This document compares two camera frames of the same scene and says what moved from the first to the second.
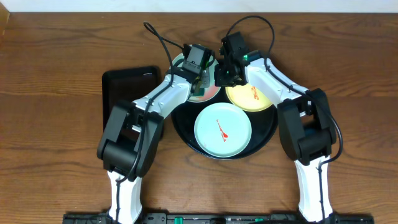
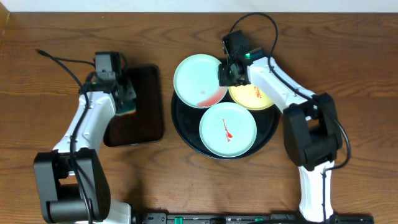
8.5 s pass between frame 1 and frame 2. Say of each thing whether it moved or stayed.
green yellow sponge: moved
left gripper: moved
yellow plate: stayed
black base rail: stayed
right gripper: stayed
